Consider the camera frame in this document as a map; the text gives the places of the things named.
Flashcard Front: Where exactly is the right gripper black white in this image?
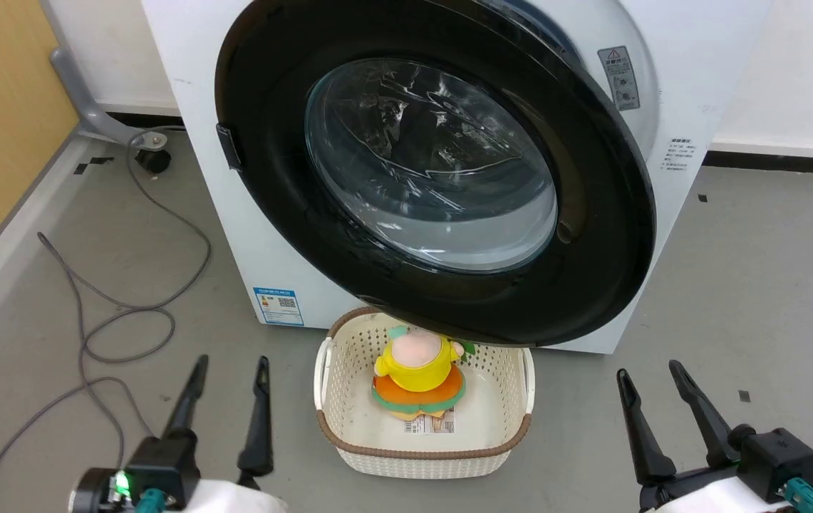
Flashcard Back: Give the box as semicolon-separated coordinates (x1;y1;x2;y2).
616;359;813;513

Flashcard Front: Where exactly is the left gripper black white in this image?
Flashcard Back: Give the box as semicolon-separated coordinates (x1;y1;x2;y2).
69;354;290;513

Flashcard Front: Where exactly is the white washing machine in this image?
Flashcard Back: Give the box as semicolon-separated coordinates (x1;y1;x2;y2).
141;0;774;355

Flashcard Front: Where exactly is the black round washing machine door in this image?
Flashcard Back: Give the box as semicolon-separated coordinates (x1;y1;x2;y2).
214;0;658;348

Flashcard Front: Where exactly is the blue white energy label sticker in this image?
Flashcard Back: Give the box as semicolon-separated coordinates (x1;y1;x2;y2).
253;286;305;327

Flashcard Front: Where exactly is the cream laundry basket brown rim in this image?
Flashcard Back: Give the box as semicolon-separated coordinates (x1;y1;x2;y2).
314;306;537;480

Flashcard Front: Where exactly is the yellow orange plush doll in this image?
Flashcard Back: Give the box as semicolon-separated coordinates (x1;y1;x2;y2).
371;326;476;421

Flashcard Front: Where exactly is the white printed paper tag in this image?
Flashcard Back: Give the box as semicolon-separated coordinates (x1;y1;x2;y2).
404;411;456;435

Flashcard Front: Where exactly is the white text sticker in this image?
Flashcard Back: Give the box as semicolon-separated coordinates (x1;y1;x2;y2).
662;137;696;172

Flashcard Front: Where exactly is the black floor tape strip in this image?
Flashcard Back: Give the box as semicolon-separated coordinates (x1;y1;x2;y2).
73;156;115;176

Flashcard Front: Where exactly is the grey warning sticker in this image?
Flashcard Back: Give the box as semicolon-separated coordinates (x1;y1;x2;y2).
597;46;641;112

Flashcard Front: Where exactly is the grey drain pipe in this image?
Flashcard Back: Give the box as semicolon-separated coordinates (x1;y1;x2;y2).
39;0;168;148

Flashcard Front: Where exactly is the thin grey floor cable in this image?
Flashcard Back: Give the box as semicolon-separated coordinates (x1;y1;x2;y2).
0;126;212;513

